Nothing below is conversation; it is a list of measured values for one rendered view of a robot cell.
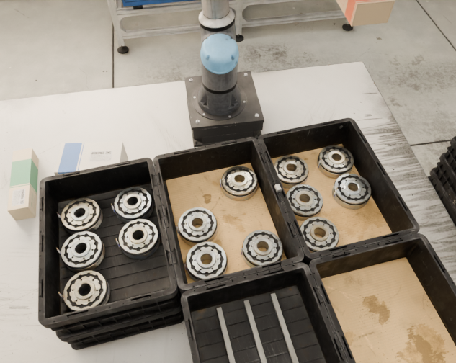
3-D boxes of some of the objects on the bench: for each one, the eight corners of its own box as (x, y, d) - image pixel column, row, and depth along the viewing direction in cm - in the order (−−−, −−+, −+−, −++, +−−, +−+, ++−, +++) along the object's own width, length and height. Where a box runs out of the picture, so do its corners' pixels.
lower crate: (67, 222, 126) (53, 201, 117) (162, 201, 131) (157, 179, 121) (71, 353, 104) (55, 341, 94) (186, 323, 108) (183, 308, 98)
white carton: (63, 189, 134) (53, 172, 126) (70, 160, 141) (61, 142, 133) (124, 186, 134) (118, 170, 127) (127, 158, 141) (122, 141, 134)
